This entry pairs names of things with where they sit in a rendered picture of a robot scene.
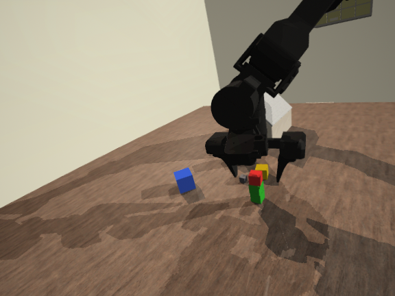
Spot blue cube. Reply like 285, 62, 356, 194
173, 167, 196, 194

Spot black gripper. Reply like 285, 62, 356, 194
205, 106, 306, 182

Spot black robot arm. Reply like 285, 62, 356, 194
211, 0, 343, 166

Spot yellow block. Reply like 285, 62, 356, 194
255, 164, 268, 180

